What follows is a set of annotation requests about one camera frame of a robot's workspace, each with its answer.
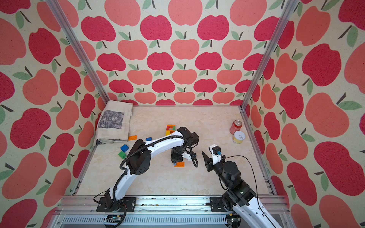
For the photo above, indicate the dark blue lego brick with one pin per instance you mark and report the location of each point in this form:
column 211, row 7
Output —
column 124, row 148

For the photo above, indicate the red soda can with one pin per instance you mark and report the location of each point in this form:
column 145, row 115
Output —
column 236, row 126

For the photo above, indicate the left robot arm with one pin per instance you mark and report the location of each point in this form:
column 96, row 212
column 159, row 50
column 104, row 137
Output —
column 181, row 144

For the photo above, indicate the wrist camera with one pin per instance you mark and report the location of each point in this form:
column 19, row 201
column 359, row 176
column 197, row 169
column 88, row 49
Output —
column 216, row 153
column 189, row 157

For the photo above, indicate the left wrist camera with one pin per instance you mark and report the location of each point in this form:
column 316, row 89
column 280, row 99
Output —
column 189, row 157

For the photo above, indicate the left frame post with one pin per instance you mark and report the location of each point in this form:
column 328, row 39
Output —
column 62, row 20

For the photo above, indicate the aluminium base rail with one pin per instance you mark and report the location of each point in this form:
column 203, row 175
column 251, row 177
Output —
column 197, row 211

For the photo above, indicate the folded beige towel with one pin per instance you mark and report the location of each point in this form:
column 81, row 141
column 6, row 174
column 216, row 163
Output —
column 113, row 124

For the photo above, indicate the green lego brick left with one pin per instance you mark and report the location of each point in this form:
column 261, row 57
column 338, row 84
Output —
column 122, row 155

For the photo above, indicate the right frame post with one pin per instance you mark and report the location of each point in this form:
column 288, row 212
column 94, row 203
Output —
column 272, row 44

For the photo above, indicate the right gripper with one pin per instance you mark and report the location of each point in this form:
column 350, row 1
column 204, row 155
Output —
column 208, row 163

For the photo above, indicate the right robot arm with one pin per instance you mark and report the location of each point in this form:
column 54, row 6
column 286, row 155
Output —
column 239, row 196

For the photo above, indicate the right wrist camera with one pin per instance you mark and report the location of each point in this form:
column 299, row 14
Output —
column 216, row 153

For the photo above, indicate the orange lego brick small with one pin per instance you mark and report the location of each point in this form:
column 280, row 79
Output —
column 179, row 164

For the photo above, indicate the frame post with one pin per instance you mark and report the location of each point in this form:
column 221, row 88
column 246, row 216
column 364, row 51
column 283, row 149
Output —
column 62, row 20
column 272, row 44

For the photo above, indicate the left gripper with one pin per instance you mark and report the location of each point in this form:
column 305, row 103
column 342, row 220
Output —
column 177, row 158

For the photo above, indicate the yellow tin can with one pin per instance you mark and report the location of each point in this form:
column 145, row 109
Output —
column 238, row 137

